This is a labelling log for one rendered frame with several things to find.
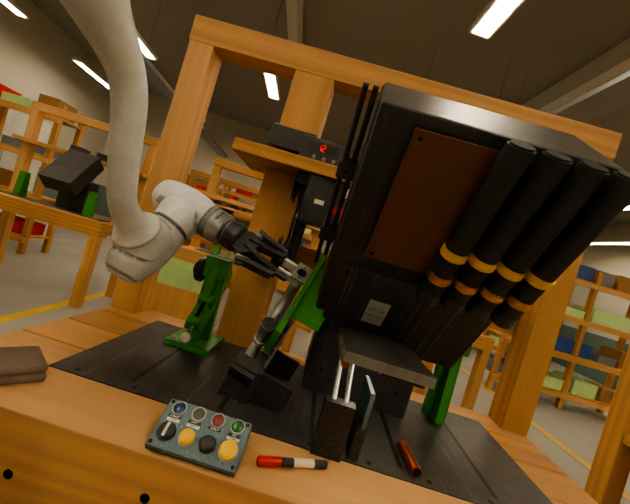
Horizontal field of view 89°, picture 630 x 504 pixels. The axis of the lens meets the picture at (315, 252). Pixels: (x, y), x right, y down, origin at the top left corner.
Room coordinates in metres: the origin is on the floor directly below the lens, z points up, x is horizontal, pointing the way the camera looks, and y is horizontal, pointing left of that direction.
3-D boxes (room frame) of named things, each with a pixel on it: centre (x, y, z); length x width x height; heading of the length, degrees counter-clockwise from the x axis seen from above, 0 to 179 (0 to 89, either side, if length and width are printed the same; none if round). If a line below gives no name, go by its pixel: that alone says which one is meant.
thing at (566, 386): (5.13, -4.29, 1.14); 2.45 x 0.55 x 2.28; 93
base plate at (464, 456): (0.83, -0.11, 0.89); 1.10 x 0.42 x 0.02; 88
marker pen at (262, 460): (0.56, -0.07, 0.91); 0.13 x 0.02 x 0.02; 109
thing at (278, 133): (1.06, 0.18, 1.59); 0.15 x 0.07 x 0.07; 88
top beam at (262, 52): (1.13, -0.12, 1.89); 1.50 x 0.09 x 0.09; 88
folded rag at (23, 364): (0.59, 0.47, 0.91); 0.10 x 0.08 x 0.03; 49
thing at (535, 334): (1.13, -0.12, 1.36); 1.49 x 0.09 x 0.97; 88
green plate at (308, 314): (0.77, -0.03, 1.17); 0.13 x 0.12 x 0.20; 88
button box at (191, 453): (0.54, 0.09, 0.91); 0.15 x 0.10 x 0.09; 88
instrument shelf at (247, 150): (1.09, -0.12, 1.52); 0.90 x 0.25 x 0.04; 88
